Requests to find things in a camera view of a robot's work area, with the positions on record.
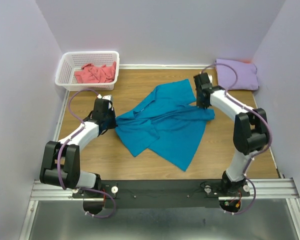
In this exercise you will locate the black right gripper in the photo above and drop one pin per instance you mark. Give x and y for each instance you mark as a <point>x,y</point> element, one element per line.
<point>199,104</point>

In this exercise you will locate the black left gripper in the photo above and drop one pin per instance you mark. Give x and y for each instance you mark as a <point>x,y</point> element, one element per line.
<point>113,124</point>

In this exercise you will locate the blue t shirt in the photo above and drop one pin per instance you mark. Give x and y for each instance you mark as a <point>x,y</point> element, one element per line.
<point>167,123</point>

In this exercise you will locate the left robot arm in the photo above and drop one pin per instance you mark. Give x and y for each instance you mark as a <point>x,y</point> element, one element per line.
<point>61,159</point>

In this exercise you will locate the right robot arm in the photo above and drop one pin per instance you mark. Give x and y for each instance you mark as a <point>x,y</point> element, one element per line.
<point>251,132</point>

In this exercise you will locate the folded purple t shirt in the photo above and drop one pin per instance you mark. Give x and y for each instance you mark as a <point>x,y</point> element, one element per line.
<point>236,75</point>

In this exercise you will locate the red t shirt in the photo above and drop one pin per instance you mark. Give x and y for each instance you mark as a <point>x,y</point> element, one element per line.
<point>91,74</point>

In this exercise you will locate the white plastic laundry basket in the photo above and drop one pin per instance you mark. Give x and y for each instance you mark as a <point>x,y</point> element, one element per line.
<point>73,62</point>

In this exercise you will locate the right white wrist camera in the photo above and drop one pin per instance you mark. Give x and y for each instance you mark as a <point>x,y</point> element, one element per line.
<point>210,76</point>

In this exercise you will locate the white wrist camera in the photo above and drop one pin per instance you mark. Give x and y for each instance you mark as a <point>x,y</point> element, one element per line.
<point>210,76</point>
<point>105,97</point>

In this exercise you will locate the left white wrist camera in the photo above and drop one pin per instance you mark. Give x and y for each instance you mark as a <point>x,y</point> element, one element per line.
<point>105,97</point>

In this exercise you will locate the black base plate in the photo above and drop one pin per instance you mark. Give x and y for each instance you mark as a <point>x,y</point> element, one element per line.
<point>96,202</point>

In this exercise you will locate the aluminium front rail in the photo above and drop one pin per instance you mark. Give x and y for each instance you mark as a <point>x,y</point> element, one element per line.
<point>277,188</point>

